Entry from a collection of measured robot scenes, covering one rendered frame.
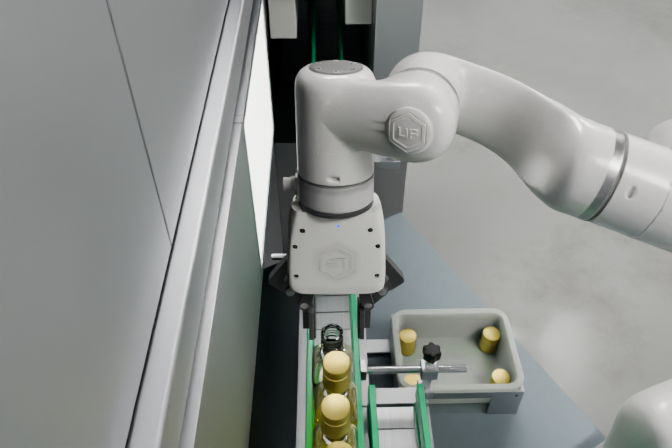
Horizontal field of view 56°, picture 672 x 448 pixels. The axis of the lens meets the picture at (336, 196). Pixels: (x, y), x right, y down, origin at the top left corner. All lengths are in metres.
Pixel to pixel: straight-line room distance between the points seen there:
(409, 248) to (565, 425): 0.50
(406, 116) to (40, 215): 0.30
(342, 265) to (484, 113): 0.21
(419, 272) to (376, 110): 0.92
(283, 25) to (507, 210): 1.39
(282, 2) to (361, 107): 1.14
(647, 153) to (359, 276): 0.29
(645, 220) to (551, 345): 1.75
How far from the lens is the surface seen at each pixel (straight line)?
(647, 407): 0.79
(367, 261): 0.64
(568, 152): 0.57
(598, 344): 2.38
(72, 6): 0.40
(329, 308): 1.19
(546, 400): 1.30
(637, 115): 3.47
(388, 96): 0.53
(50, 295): 0.36
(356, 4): 1.65
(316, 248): 0.63
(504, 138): 0.64
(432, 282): 1.41
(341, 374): 0.79
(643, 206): 0.58
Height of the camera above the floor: 1.83
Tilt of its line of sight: 43 degrees down
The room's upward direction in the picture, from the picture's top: straight up
